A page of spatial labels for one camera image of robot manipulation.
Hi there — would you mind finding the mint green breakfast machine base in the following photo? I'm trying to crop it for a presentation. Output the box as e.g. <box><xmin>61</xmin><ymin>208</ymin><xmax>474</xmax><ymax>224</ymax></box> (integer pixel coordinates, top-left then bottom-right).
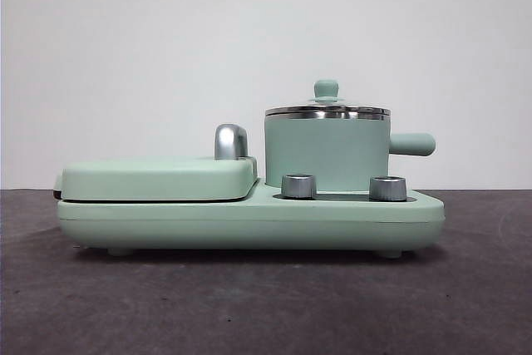
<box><xmin>57</xmin><ymin>175</ymin><xmax>446</xmax><ymax>258</ymax></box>

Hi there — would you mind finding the silver control knob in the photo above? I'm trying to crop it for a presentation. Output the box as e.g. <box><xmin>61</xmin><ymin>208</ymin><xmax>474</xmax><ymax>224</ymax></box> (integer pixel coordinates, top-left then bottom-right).
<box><xmin>368</xmin><ymin>175</ymin><xmax>407</xmax><ymax>201</ymax></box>
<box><xmin>280</xmin><ymin>173</ymin><xmax>317</xmax><ymax>199</ymax></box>

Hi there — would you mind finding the mint green pot with handle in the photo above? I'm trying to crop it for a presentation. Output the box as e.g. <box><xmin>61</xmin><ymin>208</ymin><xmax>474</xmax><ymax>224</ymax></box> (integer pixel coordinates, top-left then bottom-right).
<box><xmin>264</xmin><ymin>115</ymin><xmax>437</xmax><ymax>190</ymax></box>

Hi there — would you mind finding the glass pot lid green knob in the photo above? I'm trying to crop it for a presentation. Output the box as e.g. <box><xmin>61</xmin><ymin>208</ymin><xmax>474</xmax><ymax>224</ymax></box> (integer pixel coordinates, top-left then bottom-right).
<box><xmin>264</xmin><ymin>79</ymin><xmax>392</xmax><ymax>120</ymax></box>

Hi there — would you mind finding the mint green hinged grill lid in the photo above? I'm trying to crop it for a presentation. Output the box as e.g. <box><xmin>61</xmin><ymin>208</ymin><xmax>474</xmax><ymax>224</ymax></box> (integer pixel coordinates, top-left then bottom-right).
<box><xmin>53</xmin><ymin>122</ymin><xmax>259</xmax><ymax>203</ymax></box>

